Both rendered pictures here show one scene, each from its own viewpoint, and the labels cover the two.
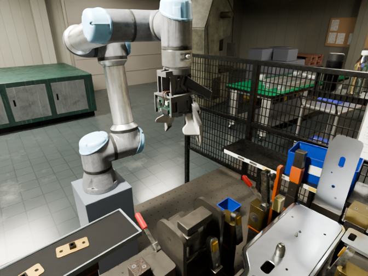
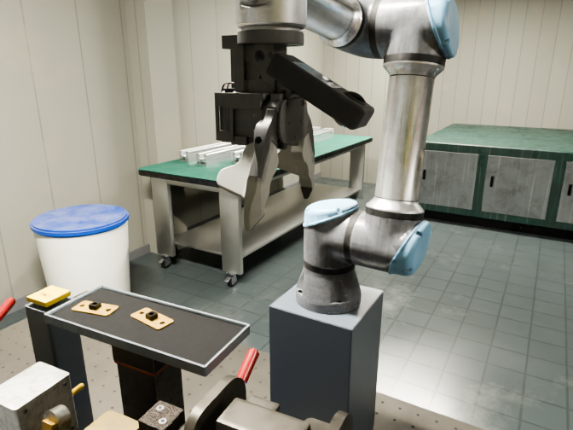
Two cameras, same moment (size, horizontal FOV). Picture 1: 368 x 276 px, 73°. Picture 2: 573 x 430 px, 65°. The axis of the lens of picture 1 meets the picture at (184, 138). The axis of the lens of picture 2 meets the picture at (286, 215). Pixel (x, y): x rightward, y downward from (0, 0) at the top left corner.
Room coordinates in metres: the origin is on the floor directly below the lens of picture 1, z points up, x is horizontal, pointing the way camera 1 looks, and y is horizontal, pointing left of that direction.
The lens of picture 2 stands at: (0.46, -0.47, 1.60)
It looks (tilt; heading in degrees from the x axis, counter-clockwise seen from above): 18 degrees down; 68
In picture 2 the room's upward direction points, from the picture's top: straight up
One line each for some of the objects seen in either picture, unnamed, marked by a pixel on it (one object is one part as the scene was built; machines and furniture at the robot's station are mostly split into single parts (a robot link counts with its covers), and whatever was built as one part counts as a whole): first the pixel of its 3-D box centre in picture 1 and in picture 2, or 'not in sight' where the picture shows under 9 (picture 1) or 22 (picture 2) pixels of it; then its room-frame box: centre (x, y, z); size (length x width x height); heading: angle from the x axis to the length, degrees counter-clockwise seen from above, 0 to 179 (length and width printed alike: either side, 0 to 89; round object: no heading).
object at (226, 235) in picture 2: not in sight; (278, 184); (2.10, 3.70, 0.50); 2.74 x 1.03 x 1.00; 38
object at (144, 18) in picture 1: (149, 26); not in sight; (0.72, 0.09, 1.73); 0.11 x 0.11 x 0.08; 35
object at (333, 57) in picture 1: (332, 72); not in sight; (1.31, -0.77, 1.52); 0.07 x 0.07 x 0.18
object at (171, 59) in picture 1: (177, 59); (269, 11); (0.64, 0.02, 1.66); 0.08 x 0.08 x 0.05
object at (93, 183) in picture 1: (99, 174); (328, 278); (0.91, 0.37, 1.15); 0.15 x 0.15 x 0.10
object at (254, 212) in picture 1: (252, 234); not in sight; (0.85, -0.31, 0.87); 0.10 x 0.07 x 0.35; 42
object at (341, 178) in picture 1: (336, 174); not in sight; (0.88, -0.64, 1.17); 0.12 x 0.01 x 0.34; 42
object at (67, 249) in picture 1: (72, 246); (151, 316); (0.52, 0.32, 1.17); 0.08 x 0.04 x 0.01; 121
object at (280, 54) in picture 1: (274, 73); not in sight; (6.53, -2.34, 0.62); 1.25 x 0.85 x 1.24; 127
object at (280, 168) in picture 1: (271, 213); not in sight; (0.90, -0.40, 0.95); 0.03 x 0.01 x 0.50; 132
